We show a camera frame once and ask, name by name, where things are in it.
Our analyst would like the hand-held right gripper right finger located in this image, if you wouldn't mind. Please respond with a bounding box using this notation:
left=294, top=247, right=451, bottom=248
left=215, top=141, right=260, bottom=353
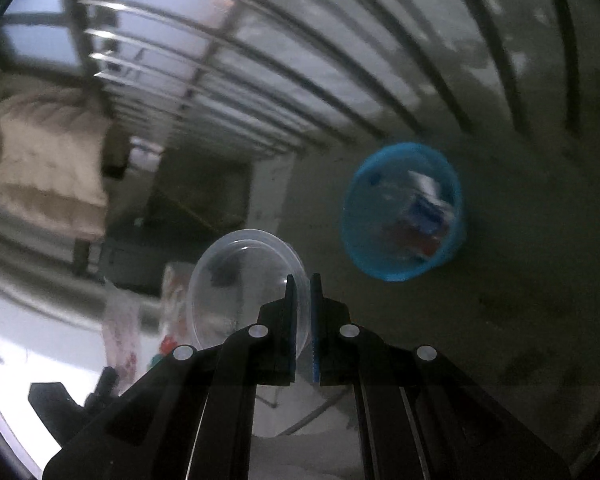
left=310, top=273, right=573, bottom=480

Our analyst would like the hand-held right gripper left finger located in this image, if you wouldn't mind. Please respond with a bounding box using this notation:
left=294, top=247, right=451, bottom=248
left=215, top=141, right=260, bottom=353
left=42, top=274, right=302, bottom=480

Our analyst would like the clear plastic cup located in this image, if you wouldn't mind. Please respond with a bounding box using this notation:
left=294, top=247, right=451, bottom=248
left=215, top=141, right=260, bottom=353
left=186, top=228, right=313, bottom=356

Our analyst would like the blue plastic waste basket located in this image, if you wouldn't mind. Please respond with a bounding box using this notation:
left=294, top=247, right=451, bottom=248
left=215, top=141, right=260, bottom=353
left=341, top=142, right=467, bottom=282

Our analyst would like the red wrapper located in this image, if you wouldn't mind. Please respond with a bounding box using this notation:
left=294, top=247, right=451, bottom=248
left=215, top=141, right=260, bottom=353
left=385, top=220, right=443, bottom=261

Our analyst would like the white and blue carton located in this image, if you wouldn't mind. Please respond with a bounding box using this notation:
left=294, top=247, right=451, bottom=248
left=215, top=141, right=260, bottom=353
left=402, top=170, right=456, bottom=236

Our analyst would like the table with patterned tablecloth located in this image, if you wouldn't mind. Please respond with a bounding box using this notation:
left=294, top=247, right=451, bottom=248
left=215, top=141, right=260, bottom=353
left=102, top=262, right=201, bottom=391

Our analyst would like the dark green cabinet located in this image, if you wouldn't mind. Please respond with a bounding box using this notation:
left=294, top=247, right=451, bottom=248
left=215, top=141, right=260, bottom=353
left=100, top=145, right=256, bottom=291

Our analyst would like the beige padded jacket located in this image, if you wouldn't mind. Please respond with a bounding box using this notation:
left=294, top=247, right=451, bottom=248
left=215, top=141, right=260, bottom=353
left=0, top=85, right=116, bottom=241

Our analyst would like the metal balcony railing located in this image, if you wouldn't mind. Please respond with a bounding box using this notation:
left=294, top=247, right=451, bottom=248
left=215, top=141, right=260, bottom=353
left=55, top=0, right=586, bottom=161

